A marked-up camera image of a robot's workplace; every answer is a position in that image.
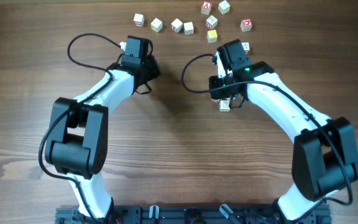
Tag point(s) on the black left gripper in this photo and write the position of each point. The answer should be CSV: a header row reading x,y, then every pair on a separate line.
x,y
153,69

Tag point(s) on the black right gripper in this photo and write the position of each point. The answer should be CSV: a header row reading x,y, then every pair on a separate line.
x,y
215,81

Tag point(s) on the white K block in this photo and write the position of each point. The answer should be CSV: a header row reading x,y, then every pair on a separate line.
x,y
224,105

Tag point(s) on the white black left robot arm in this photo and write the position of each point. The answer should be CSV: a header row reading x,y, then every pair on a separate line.
x,y
75,145

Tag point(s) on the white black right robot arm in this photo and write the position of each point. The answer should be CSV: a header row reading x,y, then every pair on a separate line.
x,y
325,157

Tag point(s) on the white block red base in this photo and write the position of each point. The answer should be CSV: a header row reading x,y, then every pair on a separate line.
x,y
246,47

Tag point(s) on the white block yellow side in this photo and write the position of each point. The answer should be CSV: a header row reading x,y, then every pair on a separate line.
x,y
156,25

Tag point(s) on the white block red bottom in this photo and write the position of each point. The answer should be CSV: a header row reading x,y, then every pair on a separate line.
x,y
139,20

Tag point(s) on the yellow top block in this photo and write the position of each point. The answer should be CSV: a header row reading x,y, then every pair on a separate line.
x,y
212,36

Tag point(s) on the red O block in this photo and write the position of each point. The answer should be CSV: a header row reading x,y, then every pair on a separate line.
x,y
246,25

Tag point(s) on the white block red X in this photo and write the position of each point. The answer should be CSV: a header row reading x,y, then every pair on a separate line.
x,y
177,25

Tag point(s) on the white block red U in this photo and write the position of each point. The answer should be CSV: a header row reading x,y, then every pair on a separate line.
x,y
211,22

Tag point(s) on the white block green side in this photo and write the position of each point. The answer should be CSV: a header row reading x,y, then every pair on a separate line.
x,y
188,28

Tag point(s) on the plain white top block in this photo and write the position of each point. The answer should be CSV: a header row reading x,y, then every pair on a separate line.
x,y
224,7

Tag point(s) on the red A block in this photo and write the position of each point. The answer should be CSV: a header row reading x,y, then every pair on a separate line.
x,y
206,7

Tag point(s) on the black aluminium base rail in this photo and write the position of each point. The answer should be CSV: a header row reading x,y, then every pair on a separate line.
x,y
261,213

